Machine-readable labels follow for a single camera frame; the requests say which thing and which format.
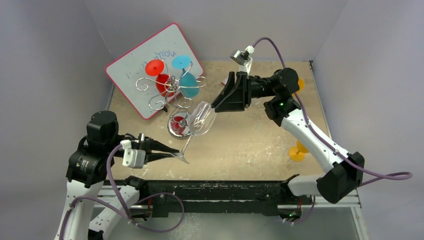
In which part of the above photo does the clear wine glass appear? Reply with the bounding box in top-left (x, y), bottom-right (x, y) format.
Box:
top-left (171, 101), bottom-right (217, 164)

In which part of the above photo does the teal plastic wine glass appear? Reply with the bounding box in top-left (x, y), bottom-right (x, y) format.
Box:
top-left (171, 55), bottom-right (200, 98)

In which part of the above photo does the yellow wine glass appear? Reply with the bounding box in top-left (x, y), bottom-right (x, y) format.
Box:
top-left (288, 140), bottom-right (310, 162)
top-left (296, 77), bottom-right (305, 94)

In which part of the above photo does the red plastic wine glass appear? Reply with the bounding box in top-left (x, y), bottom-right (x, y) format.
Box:
top-left (145, 59), bottom-right (174, 98)

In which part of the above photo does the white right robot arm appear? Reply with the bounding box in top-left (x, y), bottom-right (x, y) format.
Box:
top-left (211, 67), bottom-right (365, 204)

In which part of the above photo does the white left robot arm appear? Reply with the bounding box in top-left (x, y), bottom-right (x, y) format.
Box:
top-left (56, 110), bottom-right (177, 240)

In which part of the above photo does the chrome wine glass rack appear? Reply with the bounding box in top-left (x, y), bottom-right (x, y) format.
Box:
top-left (135, 55), bottom-right (207, 139)

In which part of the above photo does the small red white box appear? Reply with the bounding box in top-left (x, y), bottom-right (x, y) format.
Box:
top-left (221, 77), bottom-right (228, 86)

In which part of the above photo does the red-framed whiteboard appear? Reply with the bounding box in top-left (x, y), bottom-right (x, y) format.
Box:
top-left (105, 23), bottom-right (204, 120)

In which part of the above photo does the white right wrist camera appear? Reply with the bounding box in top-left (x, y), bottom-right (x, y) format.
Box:
top-left (230, 45), bottom-right (255, 74)

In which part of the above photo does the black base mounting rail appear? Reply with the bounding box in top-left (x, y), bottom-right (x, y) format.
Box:
top-left (71, 179), bottom-right (360, 220)

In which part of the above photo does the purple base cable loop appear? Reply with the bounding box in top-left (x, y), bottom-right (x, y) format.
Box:
top-left (127, 192), bottom-right (185, 233)

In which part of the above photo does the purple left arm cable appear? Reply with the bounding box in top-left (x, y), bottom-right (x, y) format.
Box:
top-left (57, 144), bottom-right (133, 240)

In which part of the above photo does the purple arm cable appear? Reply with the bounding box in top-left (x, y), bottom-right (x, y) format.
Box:
top-left (57, 144), bottom-right (133, 240)
top-left (252, 36), bottom-right (413, 181)

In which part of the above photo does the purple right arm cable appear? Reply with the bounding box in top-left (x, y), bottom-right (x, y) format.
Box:
top-left (252, 36), bottom-right (413, 181)

